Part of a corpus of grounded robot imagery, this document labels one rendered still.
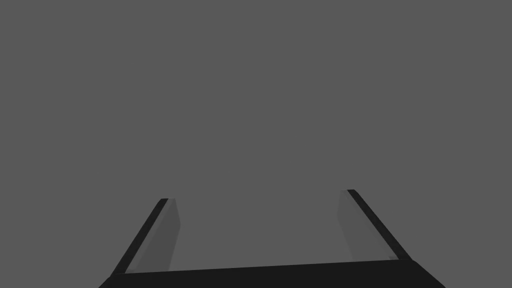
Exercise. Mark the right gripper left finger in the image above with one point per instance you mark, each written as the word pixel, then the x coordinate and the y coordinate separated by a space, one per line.
pixel 154 244

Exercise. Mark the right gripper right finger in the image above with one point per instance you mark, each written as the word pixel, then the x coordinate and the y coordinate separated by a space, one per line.
pixel 370 232

